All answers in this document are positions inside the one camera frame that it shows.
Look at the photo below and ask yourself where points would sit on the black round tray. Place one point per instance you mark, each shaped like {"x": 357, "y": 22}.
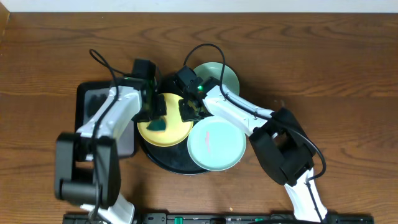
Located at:
{"x": 174, "y": 158}

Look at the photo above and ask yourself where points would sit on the mint green plate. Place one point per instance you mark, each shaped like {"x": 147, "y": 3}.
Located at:
{"x": 215, "y": 144}
{"x": 213, "y": 69}

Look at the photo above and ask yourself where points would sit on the mint green front plate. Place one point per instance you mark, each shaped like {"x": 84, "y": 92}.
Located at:
{"x": 215, "y": 144}

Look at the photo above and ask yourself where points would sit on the mint green rear plate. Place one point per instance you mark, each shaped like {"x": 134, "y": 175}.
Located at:
{"x": 213, "y": 69}

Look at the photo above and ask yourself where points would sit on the green yellow sponge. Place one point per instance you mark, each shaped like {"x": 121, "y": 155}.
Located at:
{"x": 157, "y": 125}

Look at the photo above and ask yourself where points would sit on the black rectangular tray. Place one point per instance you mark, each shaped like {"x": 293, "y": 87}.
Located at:
{"x": 89, "y": 98}

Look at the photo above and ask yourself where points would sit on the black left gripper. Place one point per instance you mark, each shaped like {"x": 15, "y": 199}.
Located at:
{"x": 161, "y": 102}

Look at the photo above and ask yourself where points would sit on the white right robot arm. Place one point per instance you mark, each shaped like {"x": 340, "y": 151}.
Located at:
{"x": 281, "y": 146}

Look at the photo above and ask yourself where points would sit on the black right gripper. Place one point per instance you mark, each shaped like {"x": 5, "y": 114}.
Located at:
{"x": 185, "y": 116}

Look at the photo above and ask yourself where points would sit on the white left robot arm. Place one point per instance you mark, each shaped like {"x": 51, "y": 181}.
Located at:
{"x": 87, "y": 171}

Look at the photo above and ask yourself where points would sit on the yellow plate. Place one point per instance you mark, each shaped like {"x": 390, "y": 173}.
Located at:
{"x": 175, "y": 129}

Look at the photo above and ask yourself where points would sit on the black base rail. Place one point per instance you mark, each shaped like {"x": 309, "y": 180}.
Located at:
{"x": 162, "y": 218}

